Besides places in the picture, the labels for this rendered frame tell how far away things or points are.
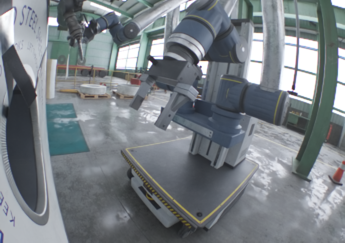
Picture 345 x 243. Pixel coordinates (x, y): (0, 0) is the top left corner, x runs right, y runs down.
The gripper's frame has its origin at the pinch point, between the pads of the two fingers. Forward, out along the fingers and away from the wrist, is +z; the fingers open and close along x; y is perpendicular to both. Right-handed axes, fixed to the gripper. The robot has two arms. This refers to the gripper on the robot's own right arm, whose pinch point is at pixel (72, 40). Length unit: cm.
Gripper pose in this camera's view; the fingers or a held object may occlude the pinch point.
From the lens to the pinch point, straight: 99.3
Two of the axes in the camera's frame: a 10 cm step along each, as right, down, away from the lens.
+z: -4.7, 7.1, -5.2
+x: -6.2, -6.9, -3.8
